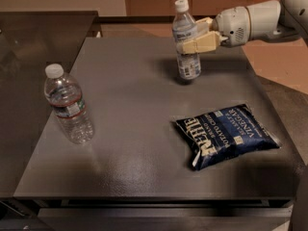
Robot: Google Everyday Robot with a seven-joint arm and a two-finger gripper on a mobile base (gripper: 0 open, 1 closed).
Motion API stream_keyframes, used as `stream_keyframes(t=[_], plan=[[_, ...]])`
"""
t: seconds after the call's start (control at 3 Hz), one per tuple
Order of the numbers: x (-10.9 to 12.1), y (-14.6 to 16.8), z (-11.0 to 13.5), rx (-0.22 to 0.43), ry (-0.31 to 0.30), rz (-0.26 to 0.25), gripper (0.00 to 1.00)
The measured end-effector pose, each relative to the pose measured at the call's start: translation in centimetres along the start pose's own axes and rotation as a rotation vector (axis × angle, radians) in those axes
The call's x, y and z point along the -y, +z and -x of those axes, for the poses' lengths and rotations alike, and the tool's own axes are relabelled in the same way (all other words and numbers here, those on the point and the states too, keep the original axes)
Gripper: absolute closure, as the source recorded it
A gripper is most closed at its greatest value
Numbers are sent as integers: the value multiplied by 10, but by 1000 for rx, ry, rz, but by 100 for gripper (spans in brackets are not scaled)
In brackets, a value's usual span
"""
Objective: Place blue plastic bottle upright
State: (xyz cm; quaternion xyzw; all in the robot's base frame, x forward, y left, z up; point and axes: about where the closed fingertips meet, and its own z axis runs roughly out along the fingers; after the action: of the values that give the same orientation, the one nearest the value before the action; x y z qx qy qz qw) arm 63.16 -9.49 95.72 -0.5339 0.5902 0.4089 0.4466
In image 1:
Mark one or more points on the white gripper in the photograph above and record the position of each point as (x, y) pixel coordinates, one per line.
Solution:
(231, 24)

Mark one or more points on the small blue-label plastic bottle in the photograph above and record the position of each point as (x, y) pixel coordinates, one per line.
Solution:
(184, 27)

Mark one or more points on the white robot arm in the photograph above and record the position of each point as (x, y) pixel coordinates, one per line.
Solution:
(271, 21)

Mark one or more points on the clear water bottle red label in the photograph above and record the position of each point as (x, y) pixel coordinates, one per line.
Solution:
(65, 96)

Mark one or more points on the dark blue potato chip bag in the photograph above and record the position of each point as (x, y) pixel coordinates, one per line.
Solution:
(225, 134)

